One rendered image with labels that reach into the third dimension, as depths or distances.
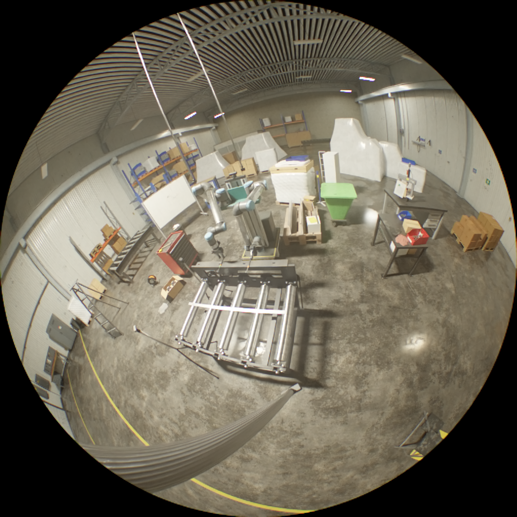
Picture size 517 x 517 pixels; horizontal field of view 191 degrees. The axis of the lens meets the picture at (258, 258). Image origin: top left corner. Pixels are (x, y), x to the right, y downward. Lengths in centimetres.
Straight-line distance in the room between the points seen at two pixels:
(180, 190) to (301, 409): 666
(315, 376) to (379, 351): 98
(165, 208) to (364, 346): 644
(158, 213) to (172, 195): 82
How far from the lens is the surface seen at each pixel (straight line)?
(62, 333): 1095
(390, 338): 267
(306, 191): 450
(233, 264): 174
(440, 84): 1193
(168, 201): 601
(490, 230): 662
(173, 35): 873
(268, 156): 925
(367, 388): 248
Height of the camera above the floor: 231
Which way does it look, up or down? 43 degrees down
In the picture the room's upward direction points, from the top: 23 degrees counter-clockwise
